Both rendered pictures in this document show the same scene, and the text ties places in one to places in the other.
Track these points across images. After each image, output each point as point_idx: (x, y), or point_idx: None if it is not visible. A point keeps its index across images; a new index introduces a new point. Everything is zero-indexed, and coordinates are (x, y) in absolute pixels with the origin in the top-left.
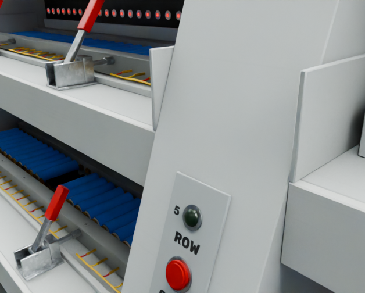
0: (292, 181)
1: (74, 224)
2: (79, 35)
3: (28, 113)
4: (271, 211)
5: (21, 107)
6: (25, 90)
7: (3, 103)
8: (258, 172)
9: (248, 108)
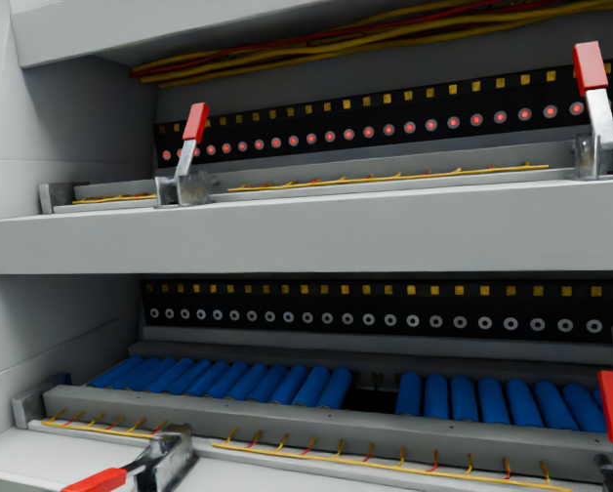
0: None
1: (581, 449)
2: (600, 96)
3: (509, 249)
4: None
5: (477, 244)
6: (515, 202)
7: (369, 259)
8: None
9: None
